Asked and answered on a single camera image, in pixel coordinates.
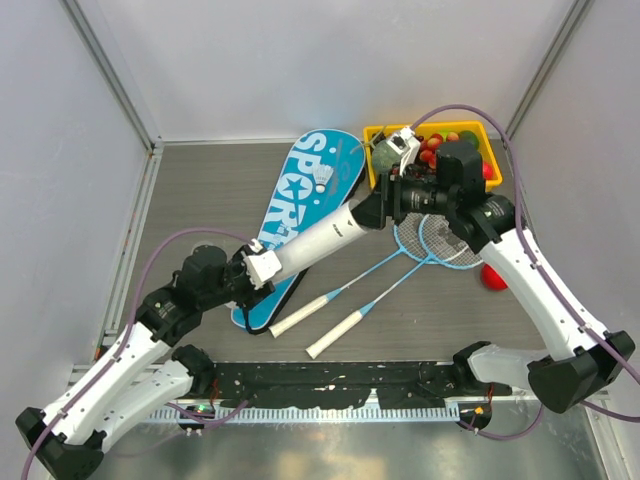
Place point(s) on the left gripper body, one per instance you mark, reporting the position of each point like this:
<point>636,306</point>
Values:
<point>239,286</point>

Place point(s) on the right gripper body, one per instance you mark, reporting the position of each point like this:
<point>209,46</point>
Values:
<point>391,188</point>

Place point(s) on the white shuttlecock tube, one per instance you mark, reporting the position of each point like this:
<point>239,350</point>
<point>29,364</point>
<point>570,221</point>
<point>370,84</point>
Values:
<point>322,239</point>

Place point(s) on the clear tube lid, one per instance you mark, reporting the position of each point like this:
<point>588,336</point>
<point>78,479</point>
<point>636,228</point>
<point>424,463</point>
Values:
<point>202,245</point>

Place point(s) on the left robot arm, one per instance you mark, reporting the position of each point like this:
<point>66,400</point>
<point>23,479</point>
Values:
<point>146,367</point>

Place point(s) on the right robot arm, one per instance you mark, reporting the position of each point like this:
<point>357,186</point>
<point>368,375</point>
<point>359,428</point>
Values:
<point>581,355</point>

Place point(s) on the left blue badminton racket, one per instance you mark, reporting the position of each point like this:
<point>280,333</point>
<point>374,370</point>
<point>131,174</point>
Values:
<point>350,280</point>

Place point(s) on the blue badminton racket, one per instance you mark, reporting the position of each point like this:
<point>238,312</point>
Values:
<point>350,280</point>
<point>428,240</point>

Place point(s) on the right blue badminton racket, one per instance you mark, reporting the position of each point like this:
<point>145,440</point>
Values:
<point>428,240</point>

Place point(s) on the green melon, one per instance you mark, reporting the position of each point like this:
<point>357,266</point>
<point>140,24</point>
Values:
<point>384,156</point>

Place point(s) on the dark grape bunch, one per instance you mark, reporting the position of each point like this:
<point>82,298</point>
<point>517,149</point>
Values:
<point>419,172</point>

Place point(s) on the red cherry cluster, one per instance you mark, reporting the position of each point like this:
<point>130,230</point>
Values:
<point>429,146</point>

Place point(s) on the yellow plastic tray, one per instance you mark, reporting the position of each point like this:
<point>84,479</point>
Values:
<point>372,134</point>

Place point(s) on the shuttlecock on racket bag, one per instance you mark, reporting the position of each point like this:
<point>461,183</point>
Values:
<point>322,174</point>

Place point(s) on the blue racket bag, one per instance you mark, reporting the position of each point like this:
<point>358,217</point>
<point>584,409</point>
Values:
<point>295,206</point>

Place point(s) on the green lime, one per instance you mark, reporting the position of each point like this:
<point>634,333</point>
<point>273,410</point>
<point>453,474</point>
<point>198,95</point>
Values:
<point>470,137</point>

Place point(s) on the red apple in tray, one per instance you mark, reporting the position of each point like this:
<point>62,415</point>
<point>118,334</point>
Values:
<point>487,171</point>

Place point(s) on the red apple on table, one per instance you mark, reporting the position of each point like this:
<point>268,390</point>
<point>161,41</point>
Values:
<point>491,279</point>

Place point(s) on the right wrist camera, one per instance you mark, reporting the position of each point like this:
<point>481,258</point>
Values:
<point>403,148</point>

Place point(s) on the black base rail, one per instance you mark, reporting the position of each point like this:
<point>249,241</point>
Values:
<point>336,385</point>

